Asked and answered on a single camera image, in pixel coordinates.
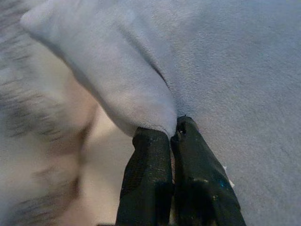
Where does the grey pillow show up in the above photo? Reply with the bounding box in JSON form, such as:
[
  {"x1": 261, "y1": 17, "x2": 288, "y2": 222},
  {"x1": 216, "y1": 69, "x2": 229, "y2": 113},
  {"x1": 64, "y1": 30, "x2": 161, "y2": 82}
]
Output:
[{"x1": 20, "y1": 0, "x2": 301, "y2": 226}]

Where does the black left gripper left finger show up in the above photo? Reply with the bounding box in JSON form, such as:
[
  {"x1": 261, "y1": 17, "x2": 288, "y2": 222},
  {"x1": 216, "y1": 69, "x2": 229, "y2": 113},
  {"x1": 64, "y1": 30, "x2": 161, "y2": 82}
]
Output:
[{"x1": 115, "y1": 127, "x2": 174, "y2": 226}]

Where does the grey patterned blanket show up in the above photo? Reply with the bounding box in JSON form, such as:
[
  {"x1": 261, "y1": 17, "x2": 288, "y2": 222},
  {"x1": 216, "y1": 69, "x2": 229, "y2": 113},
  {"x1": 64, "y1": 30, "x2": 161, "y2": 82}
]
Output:
[{"x1": 0, "y1": 0, "x2": 99, "y2": 226}]

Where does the beige upholstered headboard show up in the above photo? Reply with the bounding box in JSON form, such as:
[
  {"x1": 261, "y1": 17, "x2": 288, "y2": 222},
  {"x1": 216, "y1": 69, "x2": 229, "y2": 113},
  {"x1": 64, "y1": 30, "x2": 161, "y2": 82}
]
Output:
[{"x1": 56, "y1": 54, "x2": 136, "y2": 226}]

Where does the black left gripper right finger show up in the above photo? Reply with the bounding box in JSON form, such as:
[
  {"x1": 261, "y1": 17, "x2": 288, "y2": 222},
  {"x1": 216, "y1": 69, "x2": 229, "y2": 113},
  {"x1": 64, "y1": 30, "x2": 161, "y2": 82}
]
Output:
[{"x1": 170, "y1": 115, "x2": 247, "y2": 226}]

